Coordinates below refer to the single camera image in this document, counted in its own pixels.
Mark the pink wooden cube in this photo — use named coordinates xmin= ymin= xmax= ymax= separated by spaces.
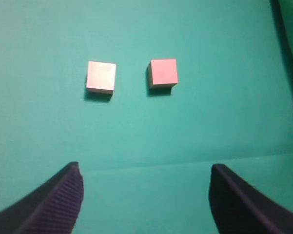
xmin=86 ymin=61 xmax=116 ymax=95
xmin=147 ymin=58 xmax=178 ymax=89

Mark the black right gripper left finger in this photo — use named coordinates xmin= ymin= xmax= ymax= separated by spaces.
xmin=0 ymin=162 xmax=84 ymax=234

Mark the green cloth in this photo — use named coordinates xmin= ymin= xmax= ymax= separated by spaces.
xmin=0 ymin=0 xmax=293 ymax=234

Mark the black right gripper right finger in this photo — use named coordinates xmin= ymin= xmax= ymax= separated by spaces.
xmin=209 ymin=164 xmax=293 ymax=234

